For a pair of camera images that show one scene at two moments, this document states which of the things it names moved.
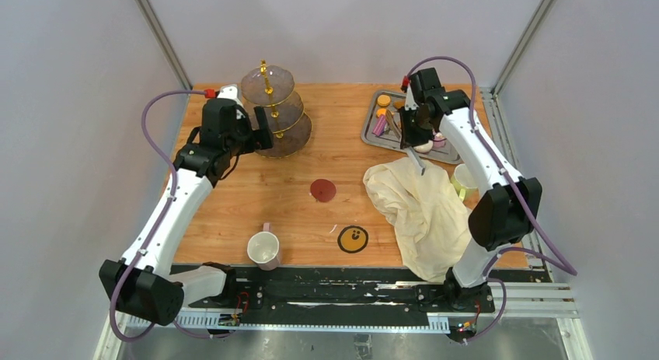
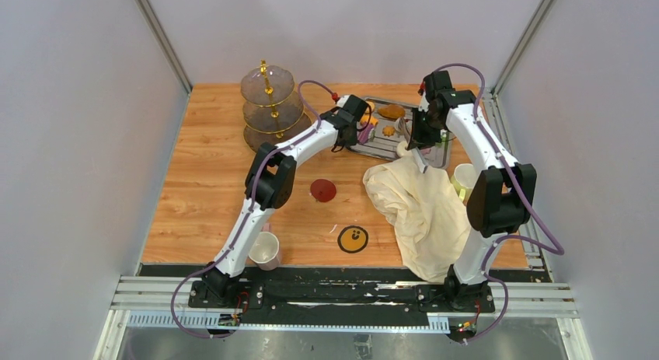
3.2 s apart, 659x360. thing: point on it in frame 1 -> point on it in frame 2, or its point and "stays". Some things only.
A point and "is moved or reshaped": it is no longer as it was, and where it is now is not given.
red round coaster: x=323 y=190 stays
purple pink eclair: x=380 y=124 -> x=363 y=136
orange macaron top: x=383 y=100 -> x=371 y=106
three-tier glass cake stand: x=271 y=87 stays
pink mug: x=263 y=249 stays
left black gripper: x=265 y=137 -> x=353 y=141
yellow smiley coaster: x=353 y=239 stays
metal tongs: x=412 y=152 is moved or reshaped
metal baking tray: x=381 y=127 is moved or reshaped
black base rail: x=332 y=292 stays
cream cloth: x=430 y=216 stays
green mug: x=463 y=180 stays
